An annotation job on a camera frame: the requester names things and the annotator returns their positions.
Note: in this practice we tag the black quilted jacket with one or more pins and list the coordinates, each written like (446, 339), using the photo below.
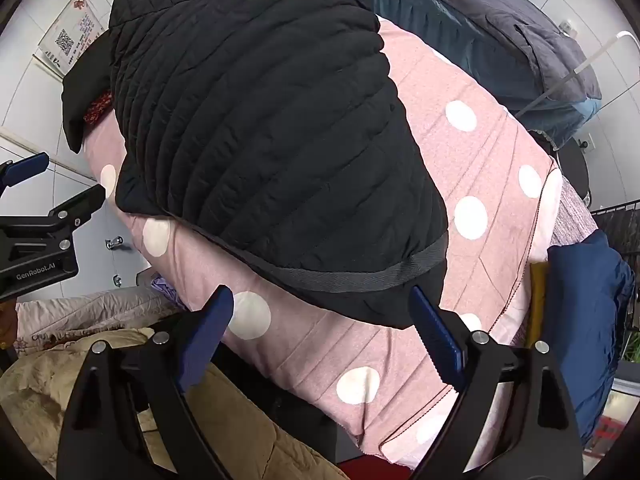
(260, 135)

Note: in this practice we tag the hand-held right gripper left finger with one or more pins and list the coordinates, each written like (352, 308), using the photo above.
(205, 342)

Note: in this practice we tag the purple cloth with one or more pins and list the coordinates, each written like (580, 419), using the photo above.
(162, 285)

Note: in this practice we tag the yellow cloth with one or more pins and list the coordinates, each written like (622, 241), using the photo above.
(539, 305)

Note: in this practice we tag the light pink quilted blanket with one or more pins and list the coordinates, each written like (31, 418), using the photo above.
(80, 312)

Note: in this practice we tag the white wall socket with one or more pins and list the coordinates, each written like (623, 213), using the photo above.
(589, 142)

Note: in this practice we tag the wall poster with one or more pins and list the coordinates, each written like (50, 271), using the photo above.
(75, 30)

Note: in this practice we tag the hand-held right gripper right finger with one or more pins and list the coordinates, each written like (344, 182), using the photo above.
(440, 345)

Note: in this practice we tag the dark grey duvet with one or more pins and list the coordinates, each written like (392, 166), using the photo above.
(505, 20)

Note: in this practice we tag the navy blue cloth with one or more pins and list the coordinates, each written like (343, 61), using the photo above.
(585, 320)

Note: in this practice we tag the red patterned cloth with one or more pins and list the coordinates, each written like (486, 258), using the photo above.
(97, 106)

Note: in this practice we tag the black metal rack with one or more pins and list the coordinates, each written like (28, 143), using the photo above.
(620, 225)

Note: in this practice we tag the white bed rail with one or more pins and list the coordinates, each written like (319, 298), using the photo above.
(575, 72)

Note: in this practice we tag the beige quilted coat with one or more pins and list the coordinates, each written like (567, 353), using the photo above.
(45, 385)

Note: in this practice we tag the grey knit cloth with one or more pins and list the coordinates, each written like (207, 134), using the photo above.
(575, 215)

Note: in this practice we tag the pink polka-dot blanket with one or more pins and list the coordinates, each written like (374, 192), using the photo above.
(500, 170)

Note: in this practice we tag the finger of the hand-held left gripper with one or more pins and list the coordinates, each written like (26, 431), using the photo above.
(80, 205)
(27, 166)

